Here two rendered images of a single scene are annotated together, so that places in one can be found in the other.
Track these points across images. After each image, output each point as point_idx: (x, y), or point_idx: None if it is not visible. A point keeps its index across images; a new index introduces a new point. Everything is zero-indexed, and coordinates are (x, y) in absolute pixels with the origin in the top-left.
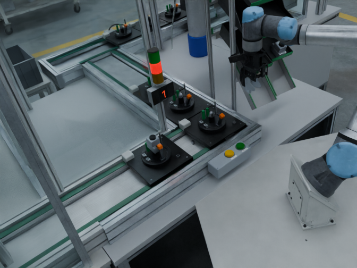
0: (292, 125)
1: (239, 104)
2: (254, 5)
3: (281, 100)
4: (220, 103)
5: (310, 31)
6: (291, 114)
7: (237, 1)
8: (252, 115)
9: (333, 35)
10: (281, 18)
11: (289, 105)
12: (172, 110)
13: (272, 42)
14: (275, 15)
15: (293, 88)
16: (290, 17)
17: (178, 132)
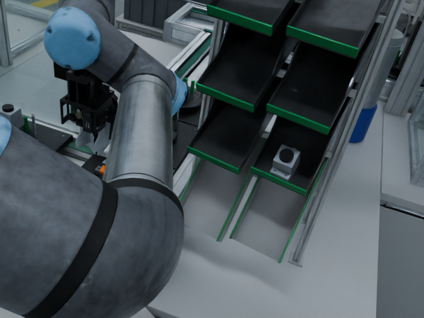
0: (216, 314)
1: (235, 216)
2: (214, 12)
3: (289, 275)
4: (185, 178)
5: (127, 90)
6: (252, 303)
7: (286, 26)
8: (215, 242)
9: (114, 127)
10: (70, 6)
11: (279, 292)
12: None
13: (304, 151)
14: (317, 96)
15: (341, 286)
16: (79, 16)
17: (91, 153)
